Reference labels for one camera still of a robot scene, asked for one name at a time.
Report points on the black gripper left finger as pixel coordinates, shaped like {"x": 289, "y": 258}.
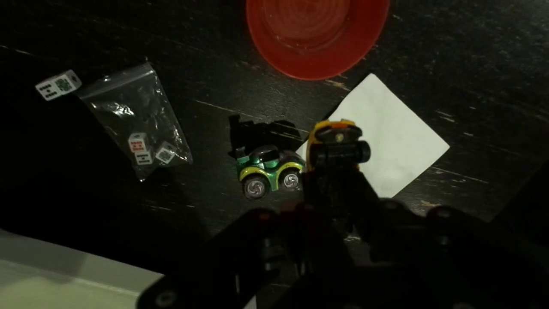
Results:
{"x": 248, "y": 136}

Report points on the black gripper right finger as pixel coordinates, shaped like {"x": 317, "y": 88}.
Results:
{"x": 339, "y": 196}

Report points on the green toy car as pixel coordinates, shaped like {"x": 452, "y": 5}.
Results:
{"x": 269, "y": 168}

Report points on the red plastic plate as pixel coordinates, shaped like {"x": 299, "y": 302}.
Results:
{"x": 315, "y": 40}

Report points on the white square paper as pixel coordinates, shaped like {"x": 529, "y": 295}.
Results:
{"x": 402, "y": 144}

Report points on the clear plastic bag with tiles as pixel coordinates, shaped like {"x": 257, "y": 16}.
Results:
{"x": 135, "y": 110}

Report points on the cream wooden side shelf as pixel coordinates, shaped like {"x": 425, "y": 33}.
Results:
{"x": 44, "y": 275}

